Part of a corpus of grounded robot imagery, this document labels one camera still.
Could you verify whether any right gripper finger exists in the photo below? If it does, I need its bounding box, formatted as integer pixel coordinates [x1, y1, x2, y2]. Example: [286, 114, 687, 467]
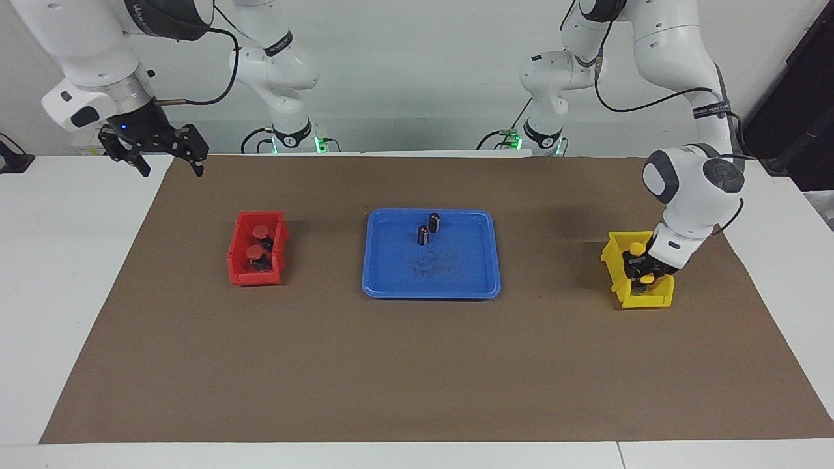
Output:
[98, 127, 152, 178]
[163, 124, 210, 177]

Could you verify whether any yellow plastic bin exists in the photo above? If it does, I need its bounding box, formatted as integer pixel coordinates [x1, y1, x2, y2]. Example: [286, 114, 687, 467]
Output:
[600, 231, 676, 309]

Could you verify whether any white power box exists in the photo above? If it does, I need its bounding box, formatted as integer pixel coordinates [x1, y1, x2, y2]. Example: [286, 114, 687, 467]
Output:
[70, 127, 118, 156]

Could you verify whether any red plastic bin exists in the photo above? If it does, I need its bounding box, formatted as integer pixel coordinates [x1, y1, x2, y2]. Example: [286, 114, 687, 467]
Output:
[227, 210, 290, 287]

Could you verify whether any black stand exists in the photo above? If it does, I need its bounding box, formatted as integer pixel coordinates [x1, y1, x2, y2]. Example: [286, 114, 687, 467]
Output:
[762, 124, 834, 177]

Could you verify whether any grey patterned object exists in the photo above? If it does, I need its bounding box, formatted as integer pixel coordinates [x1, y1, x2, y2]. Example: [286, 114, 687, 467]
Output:
[807, 191, 834, 232]

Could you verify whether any blue plastic tray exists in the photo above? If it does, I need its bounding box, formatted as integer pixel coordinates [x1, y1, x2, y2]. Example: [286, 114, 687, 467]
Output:
[362, 208, 502, 300]

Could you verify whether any dark panel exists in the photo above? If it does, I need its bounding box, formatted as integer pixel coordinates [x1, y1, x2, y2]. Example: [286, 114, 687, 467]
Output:
[743, 0, 834, 193]

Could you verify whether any brown paper mat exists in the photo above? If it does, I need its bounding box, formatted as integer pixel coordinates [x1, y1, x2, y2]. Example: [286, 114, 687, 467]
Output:
[39, 154, 834, 445]

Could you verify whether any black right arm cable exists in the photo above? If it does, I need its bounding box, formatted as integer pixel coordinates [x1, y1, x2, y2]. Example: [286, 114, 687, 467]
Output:
[155, 10, 240, 106]

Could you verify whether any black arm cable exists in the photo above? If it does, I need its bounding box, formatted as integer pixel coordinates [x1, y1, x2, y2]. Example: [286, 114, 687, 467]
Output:
[560, 0, 747, 236]
[155, 10, 240, 106]

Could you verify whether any black base cable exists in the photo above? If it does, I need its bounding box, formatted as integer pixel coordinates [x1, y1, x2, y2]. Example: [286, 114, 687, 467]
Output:
[476, 98, 534, 150]
[240, 127, 274, 154]

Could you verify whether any black clamp mount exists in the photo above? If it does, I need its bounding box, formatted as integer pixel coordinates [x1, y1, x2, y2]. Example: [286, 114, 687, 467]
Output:
[0, 134, 35, 174]

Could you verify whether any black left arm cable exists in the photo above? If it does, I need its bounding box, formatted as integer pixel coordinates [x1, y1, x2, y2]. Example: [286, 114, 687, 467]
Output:
[560, 0, 747, 236]

